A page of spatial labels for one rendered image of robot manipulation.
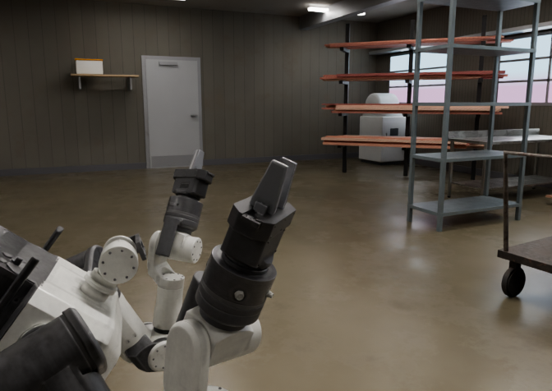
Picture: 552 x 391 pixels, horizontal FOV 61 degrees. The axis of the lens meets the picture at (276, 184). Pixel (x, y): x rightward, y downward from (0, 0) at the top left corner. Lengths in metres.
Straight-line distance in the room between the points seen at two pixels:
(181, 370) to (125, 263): 0.29
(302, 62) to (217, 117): 2.28
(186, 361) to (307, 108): 10.11
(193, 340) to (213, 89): 9.31
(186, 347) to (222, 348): 0.05
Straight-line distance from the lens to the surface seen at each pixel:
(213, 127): 9.85
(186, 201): 1.19
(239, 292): 0.58
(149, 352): 1.22
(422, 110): 8.03
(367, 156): 10.24
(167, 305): 1.23
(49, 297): 0.83
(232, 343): 0.64
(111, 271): 0.87
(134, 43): 9.60
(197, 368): 0.62
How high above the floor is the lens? 1.30
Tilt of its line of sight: 10 degrees down
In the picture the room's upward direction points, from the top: straight up
